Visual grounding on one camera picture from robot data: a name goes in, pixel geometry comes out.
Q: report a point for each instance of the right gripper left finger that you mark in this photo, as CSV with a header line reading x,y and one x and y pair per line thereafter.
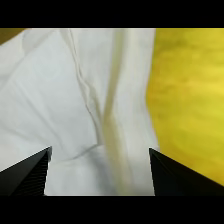
x,y
29,176

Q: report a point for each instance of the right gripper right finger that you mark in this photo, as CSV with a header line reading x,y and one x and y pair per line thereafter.
x,y
180,178

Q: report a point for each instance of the white shirt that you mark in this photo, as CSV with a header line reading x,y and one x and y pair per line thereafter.
x,y
66,110

